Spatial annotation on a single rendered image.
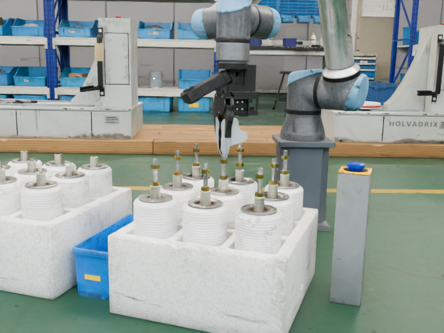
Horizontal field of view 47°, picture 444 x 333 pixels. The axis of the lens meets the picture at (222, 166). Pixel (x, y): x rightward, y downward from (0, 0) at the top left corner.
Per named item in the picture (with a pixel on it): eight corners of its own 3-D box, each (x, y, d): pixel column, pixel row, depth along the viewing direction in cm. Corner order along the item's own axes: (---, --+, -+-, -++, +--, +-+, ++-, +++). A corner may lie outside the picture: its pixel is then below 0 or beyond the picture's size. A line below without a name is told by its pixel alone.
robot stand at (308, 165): (268, 214, 190) (271, 134, 184) (318, 215, 190) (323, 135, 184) (275, 230, 171) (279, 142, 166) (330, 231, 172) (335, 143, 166)
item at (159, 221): (127, 273, 117) (125, 197, 114) (162, 264, 123) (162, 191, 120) (148, 288, 110) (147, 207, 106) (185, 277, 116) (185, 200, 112)
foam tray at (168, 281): (180, 253, 149) (181, 193, 146) (314, 273, 137) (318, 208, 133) (109, 312, 113) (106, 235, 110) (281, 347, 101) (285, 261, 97)
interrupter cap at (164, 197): (131, 198, 114) (131, 195, 114) (161, 193, 118) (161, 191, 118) (148, 206, 108) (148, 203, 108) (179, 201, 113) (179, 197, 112)
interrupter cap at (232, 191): (233, 198, 115) (233, 195, 115) (202, 195, 118) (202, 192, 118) (243, 191, 122) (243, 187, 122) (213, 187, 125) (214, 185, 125)
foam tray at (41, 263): (25, 230, 167) (22, 176, 163) (133, 245, 155) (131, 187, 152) (-77, 277, 130) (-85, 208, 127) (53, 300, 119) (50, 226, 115)
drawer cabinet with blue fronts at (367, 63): (326, 106, 704) (330, 54, 690) (360, 106, 705) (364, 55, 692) (337, 109, 647) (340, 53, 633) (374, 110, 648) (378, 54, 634)
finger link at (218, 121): (242, 156, 120) (244, 116, 118) (219, 156, 118) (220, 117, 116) (237, 153, 123) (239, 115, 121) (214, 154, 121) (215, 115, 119)
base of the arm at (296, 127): (277, 135, 182) (278, 106, 180) (319, 135, 183) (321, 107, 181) (283, 141, 167) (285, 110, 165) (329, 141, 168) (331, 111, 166)
